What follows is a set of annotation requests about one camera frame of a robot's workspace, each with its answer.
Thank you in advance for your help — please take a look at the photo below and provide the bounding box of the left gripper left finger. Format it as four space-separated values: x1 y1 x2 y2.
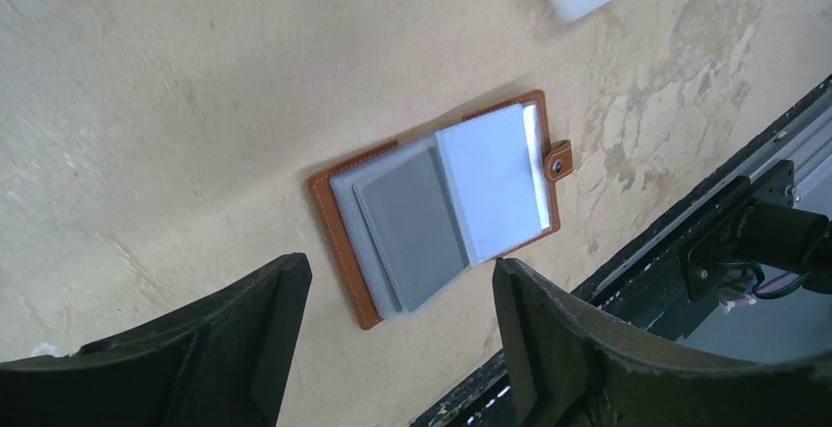
1 253 312 426

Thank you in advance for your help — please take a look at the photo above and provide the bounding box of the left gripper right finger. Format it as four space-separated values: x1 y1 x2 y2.
493 258 831 426

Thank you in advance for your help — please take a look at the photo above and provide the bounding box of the brown leather card holder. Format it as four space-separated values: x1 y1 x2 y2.
306 89 574 331

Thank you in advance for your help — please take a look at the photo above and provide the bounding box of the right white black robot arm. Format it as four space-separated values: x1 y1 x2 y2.
736 202 831 295

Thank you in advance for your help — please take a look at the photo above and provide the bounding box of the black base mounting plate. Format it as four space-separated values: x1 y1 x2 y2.
416 80 831 426

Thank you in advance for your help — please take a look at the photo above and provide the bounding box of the aluminium frame rail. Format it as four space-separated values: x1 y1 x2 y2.
575 119 831 300

